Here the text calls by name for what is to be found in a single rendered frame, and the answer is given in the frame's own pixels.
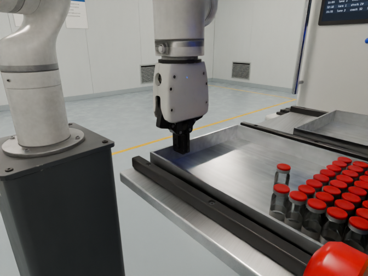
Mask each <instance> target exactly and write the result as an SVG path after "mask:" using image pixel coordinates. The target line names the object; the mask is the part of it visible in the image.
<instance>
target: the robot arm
mask: <svg viewBox="0 0 368 276"><path fill-rule="evenodd" d="M218 1H219V0H153V22H154V40H155V41H154V44H155V56H161V57H162V58H161V59H158V63H156V65H155V69H154V79H153V111H154V116H155V117H156V118H157V121H156V127H158V128H161V129H169V131H170V132H171V133H172V140H173V149H174V151H176V152H178V153H180V154H186V153H189V152H190V137H189V134H190V133H191V132H192V130H193V125H194V124H195V122H196V121H197V120H199V119H201V118H202V117H203V115H205V114H206V113H207V112H208V108H209V93H208V78H207V72H206V67H205V62H204V61H202V59H199V58H198V56H203V55H204V36H205V26H207V25H209V24H210V23H211V22H212V21H213V19H214V18H215V15H216V12H217V7H218ZM70 5H71V0H0V12H1V13H13V14H23V16H24V18H23V22H22V24H21V26H20V27H19V29H18V30H17V31H15V32H14V33H12V34H9V35H7V36H5V37H3V38H2V39H1V40H0V72H1V76H2V80H3V84H4V88H5V93H6V96H7V100H8V104H9V108H10V112H11V117H12V120H13V124H14V128H15V132H16V136H10V137H9V139H8V140H7V141H6V142H4V143H3V145H2V151H3V153H4V154H6V155H8V156H11V157H17V158H34V157H44V156H49V155H53V154H57V153H61V152H64V151H68V150H70V149H72V148H75V147H76V146H78V145H80V144H81V143H82V142H83V141H84V133H83V132H82V131H81V130H78V129H74V128H69V126H68V120H67V114H66V107H65V101H64V95H63V91H62V85H61V78H60V72H59V65H58V59H57V56H56V40H57V37H58V34H59V31H60V29H61V27H62V25H63V23H64V21H65V19H66V17H67V14H68V12H69V9H70Z"/></svg>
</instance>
